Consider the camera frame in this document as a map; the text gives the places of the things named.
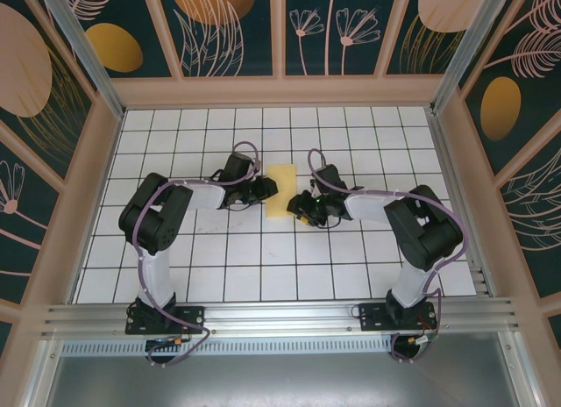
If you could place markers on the pale yellow paper sheet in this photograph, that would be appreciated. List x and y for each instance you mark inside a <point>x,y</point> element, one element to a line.
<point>280,179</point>

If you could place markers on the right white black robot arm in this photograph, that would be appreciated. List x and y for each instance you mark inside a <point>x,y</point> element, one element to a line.
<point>412,284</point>

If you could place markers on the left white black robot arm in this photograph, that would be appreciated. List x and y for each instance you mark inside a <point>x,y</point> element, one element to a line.
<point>155,275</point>

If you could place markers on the grey metal sheet panel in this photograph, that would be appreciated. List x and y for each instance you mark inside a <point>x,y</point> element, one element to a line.
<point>280,380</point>

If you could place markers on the long aluminium mounting rail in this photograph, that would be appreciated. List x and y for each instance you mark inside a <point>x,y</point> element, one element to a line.
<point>280,315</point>

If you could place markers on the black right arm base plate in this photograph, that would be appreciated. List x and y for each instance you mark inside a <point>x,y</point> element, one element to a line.
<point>372,321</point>

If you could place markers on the aluminium side rail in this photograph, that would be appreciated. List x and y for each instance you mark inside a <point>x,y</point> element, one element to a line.
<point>460,205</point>

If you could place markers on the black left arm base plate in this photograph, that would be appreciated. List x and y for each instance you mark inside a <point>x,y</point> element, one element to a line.
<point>193,319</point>

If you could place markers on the aluminium corner post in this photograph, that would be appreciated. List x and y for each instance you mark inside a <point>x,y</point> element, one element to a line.
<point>469,43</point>
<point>83,52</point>

